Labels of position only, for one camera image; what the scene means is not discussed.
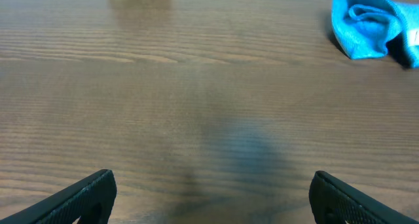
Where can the blue microfibre cloth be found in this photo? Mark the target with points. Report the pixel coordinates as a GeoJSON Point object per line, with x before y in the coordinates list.
{"type": "Point", "coordinates": [363, 28]}

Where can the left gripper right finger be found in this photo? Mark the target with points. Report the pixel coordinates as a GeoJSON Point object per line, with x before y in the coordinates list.
{"type": "Point", "coordinates": [335, 202]}

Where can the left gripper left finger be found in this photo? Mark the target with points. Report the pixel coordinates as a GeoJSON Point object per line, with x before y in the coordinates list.
{"type": "Point", "coordinates": [87, 201]}

